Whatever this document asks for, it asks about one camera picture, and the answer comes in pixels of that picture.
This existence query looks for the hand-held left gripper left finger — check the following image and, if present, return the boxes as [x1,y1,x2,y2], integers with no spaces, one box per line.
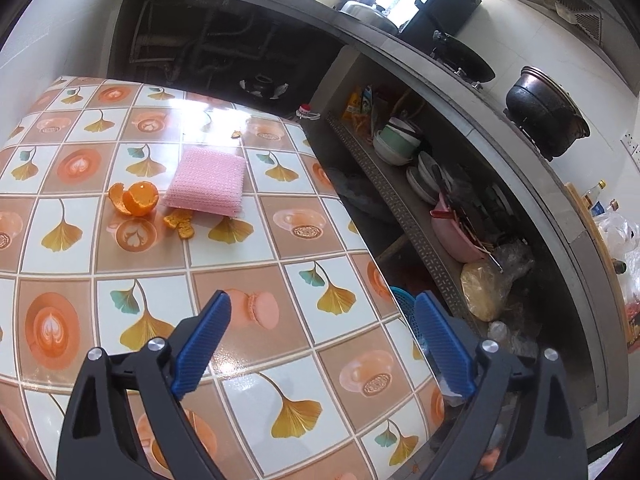
[56,290,232,480]

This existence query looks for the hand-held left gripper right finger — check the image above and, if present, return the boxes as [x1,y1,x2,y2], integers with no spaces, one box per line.
[414,291,588,480]

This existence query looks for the blue plastic basket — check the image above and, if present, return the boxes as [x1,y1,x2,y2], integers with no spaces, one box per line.
[390,286,431,356]

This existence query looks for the yellow plastic bag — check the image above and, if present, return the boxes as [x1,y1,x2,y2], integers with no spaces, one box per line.
[460,260,511,322]

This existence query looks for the crumpled clear plastic bag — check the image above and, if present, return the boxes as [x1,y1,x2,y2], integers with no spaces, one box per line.
[492,242,534,282]

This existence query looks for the pink basin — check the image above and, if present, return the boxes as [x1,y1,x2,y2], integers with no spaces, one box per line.
[431,195,488,263]

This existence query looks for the orange peel pieces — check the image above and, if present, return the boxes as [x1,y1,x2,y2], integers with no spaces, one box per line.
[162,207,196,241]

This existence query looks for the shelf with patterned edge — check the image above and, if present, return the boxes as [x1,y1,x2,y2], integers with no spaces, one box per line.
[325,110,481,323]

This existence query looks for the large orange peel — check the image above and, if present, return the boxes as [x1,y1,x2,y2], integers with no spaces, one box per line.
[107,180,161,218]

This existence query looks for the pink sponge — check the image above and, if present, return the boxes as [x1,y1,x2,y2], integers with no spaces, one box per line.
[162,147,247,218]

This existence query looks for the stack of plates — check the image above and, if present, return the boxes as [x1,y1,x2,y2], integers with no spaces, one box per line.
[406,152,452,206]

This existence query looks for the white plastic bag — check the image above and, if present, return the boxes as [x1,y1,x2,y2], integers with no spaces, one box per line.
[595,205,640,262]

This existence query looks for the stack of bowls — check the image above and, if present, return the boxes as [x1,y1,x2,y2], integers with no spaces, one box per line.
[372,117,421,166]

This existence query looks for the oil bottle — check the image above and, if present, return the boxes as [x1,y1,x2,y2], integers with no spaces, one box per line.
[582,180,609,212]

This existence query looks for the snack packets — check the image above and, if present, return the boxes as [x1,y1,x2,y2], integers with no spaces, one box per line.
[342,85,374,131]

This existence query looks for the black cooking pot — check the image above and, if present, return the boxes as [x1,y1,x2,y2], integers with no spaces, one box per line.
[504,66,591,161]

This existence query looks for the black jar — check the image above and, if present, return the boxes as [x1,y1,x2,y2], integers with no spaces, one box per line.
[239,74,289,99]

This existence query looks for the black wok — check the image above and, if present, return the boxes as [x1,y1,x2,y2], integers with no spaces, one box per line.
[431,31,496,83]

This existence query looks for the steel pot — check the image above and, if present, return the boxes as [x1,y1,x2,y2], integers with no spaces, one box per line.
[340,0,397,32]

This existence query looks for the black appliance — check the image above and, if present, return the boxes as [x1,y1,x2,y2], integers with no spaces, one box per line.
[400,0,483,51]

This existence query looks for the range hood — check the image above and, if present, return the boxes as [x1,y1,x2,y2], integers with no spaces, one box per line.
[490,0,621,61]

